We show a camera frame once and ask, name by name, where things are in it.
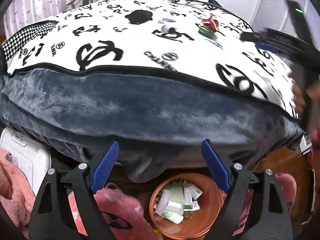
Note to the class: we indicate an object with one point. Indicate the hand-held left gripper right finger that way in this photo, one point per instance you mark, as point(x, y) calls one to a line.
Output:
point(216, 167)

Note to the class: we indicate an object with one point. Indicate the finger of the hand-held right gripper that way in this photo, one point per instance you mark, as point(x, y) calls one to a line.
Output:
point(270, 48)
point(253, 37)

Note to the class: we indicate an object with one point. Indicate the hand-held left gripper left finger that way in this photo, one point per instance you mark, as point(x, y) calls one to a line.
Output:
point(105, 167)

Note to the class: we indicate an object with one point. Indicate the white and green packet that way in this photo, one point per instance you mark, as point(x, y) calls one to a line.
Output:
point(193, 192)

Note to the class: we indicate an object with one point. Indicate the pale green carton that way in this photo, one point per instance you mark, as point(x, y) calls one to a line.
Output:
point(178, 191)

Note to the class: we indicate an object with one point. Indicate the orange round waste bin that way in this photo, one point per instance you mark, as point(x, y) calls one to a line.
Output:
point(212, 217)

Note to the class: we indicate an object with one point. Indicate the white cosmetic tube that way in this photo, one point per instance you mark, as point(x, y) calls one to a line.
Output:
point(162, 200)

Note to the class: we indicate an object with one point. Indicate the person's right hand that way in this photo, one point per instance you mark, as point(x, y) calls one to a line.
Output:
point(298, 97)

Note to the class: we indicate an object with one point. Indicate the red ribbon ornament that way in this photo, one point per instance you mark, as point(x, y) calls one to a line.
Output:
point(210, 22)

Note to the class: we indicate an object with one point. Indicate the pink slipper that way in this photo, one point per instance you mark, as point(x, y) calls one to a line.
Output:
point(287, 188)
point(117, 212)

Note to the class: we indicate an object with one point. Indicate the small dark green container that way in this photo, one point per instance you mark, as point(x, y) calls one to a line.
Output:
point(206, 32)

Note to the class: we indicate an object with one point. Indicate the dark clothing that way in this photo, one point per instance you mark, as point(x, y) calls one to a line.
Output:
point(215, 3)

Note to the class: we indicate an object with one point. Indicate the white plastic storage box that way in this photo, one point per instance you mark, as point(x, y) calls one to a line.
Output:
point(25, 155)

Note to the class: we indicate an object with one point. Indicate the purple earbud case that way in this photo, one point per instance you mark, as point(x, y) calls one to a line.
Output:
point(170, 19)

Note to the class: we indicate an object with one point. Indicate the pink fluffy towel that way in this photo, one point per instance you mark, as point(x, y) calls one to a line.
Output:
point(12, 190)

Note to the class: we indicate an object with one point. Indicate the white black printed blanket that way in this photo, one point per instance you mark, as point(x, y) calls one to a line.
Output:
point(140, 37)

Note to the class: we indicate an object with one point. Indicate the black hair scrunchie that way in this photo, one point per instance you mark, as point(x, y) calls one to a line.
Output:
point(138, 16)

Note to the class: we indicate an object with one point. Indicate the dark wooden chair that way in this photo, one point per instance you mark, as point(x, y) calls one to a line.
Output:
point(80, 1)

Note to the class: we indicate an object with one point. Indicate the pink patterned curtain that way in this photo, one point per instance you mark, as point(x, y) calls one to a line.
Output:
point(37, 2)

